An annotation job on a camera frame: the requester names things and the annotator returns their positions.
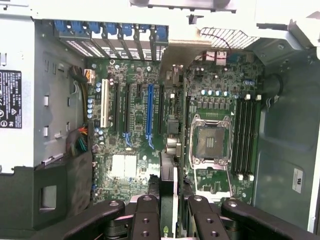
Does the green motherboard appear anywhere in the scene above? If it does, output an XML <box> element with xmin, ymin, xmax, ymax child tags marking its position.
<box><xmin>84</xmin><ymin>55</ymin><xmax>264</xmax><ymax>210</ymax></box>

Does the silver chipset heatsink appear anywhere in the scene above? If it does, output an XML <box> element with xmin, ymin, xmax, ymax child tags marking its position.
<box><xmin>111</xmin><ymin>152</ymin><xmax>139</xmax><ymax>181</ymax></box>

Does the yellow black wire bundle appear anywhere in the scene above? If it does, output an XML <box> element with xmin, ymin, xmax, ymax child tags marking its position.
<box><xmin>69</xmin><ymin>64</ymin><xmax>90</xmax><ymax>126</ymax></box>

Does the white expansion slot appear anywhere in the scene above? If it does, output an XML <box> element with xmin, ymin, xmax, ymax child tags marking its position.
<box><xmin>100</xmin><ymin>77</ymin><xmax>111</xmax><ymax>129</ymax></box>

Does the white power connector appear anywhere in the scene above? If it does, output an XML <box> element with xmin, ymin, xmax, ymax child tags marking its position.
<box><xmin>84</xmin><ymin>69</ymin><xmax>96</xmax><ymax>85</ymax></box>

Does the black RAM slot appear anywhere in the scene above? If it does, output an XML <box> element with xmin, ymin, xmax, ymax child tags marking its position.
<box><xmin>241</xmin><ymin>93</ymin><xmax>248</xmax><ymax>182</ymax></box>
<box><xmin>247</xmin><ymin>93</ymin><xmax>255</xmax><ymax>182</ymax></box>
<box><xmin>253</xmin><ymin>93</ymin><xmax>261</xmax><ymax>182</ymax></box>
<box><xmin>234</xmin><ymin>93</ymin><xmax>242</xmax><ymax>182</ymax></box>

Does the white case sticker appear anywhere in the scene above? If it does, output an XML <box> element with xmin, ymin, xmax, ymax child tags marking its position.
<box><xmin>291</xmin><ymin>167</ymin><xmax>304</xmax><ymax>195</ymax></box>

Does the open black PC case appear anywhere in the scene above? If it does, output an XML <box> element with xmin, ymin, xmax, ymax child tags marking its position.
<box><xmin>0</xmin><ymin>0</ymin><xmax>320</xmax><ymax>240</ymax></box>

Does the black plastic shroud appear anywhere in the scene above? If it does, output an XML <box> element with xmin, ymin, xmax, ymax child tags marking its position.
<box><xmin>0</xmin><ymin>151</ymin><xmax>95</xmax><ymax>235</ymax></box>

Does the coloured wire bundle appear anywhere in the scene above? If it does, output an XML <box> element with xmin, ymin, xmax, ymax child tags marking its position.
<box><xmin>70</xmin><ymin>125</ymin><xmax>89</xmax><ymax>157</ymax></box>

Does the blue expansion slot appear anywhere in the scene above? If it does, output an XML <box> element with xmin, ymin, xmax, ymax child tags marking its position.
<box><xmin>146</xmin><ymin>84</ymin><xmax>155</xmax><ymax>151</ymax></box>

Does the CPU socket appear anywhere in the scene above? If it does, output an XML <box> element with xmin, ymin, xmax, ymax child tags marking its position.
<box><xmin>190</xmin><ymin>113</ymin><xmax>235</xmax><ymax>168</ymax></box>

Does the grey power supply unit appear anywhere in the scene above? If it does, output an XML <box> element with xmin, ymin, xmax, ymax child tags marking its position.
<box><xmin>0</xmin><ymin>11</ymin><xmax>36</xmax><ymax>175</ymax></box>

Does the long black expansion slot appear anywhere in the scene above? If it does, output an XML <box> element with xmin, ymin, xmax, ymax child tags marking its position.
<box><xmin>157</xmin><ymin>84</ymin><xmax>165</xmax><ymax>137</ymax></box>
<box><xmin>124</xmin><ymin>83</ymin><xmax>132</xmax><ymax>135</ymax></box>
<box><xmin>112</xmin><ymin>79</ymin><xmax>119</xmax><ymax>133</ymax></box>

